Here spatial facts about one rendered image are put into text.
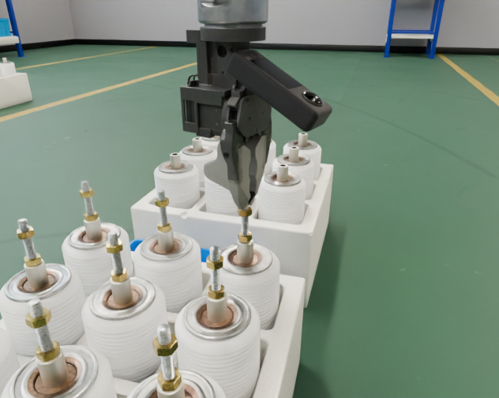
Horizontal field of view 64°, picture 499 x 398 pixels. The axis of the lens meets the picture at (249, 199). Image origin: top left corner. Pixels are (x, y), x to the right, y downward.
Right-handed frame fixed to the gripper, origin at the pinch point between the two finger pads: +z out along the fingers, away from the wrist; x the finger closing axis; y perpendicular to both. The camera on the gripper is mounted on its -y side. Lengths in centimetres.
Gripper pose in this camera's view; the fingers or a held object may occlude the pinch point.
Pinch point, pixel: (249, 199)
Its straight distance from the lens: 50.9
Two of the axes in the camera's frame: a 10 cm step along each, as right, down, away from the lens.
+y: -8.6, -2.2, 4.7
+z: 0.0, 9.1, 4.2
